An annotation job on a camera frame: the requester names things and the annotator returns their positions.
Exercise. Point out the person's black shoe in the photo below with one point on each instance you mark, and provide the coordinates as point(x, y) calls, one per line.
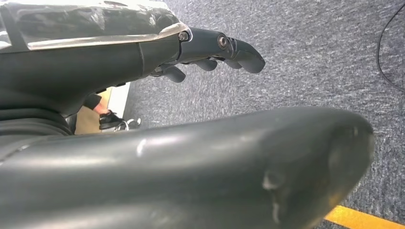
point(109, 120)

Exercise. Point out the person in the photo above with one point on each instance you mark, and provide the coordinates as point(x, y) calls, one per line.
point(95, 106)

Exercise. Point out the yellow floor tape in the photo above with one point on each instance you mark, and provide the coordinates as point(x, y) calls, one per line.
point(357, 218)

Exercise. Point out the chrome chair base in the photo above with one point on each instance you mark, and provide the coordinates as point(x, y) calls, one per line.
point(128, 124)

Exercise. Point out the white desk panel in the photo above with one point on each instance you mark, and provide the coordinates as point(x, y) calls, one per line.
point(118, 99)

